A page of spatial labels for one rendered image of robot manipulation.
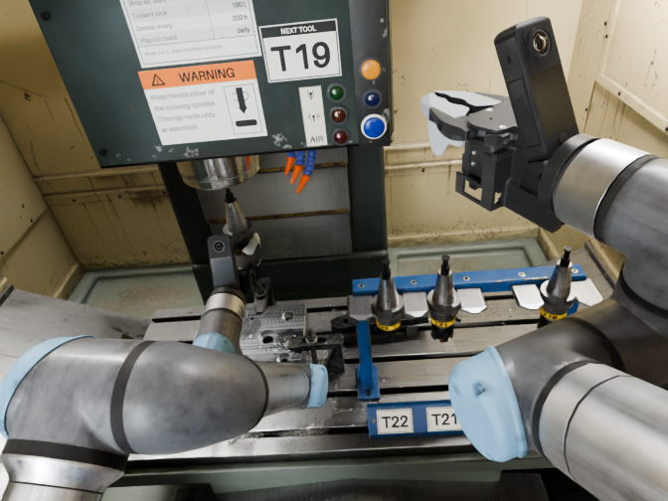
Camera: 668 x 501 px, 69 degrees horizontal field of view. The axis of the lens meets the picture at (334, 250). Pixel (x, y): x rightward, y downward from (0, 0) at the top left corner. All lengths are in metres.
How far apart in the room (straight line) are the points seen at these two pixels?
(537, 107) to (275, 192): 1.14
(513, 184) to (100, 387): 0.44
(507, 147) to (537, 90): 0.06
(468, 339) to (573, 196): 0.96
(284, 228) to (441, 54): 0.78
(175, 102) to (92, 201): 1.51
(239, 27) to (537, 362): 0.52
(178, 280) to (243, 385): 1.71
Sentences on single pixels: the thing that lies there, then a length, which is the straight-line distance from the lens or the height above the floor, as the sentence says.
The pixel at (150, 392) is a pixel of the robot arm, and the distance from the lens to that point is 0.51.
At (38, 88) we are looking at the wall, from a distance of 2.06.
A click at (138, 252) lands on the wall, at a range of 2.30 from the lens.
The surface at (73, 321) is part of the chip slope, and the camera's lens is 1.97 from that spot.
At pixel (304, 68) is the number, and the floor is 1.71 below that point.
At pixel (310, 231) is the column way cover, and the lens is 1.58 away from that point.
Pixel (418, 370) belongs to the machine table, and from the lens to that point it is 1.28.
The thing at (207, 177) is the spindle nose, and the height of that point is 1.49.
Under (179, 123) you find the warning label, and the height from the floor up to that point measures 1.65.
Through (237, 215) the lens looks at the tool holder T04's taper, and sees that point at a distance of 1.03.
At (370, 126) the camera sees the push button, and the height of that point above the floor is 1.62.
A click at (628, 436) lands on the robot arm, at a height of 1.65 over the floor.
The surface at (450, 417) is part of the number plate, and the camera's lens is 1.15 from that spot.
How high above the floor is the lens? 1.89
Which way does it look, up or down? 37 degrees down
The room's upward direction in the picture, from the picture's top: 7 degrees counter-clockwise
